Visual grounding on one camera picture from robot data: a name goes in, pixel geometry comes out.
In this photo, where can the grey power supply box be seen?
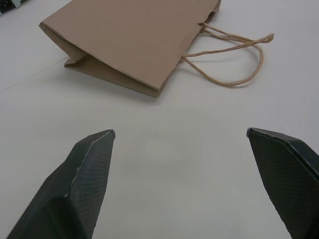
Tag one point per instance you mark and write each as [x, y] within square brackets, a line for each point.
[8, 6]

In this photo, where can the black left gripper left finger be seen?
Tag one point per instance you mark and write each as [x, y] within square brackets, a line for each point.
[72, 189]

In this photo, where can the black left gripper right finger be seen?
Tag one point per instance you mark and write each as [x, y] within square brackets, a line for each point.
[286, 179]

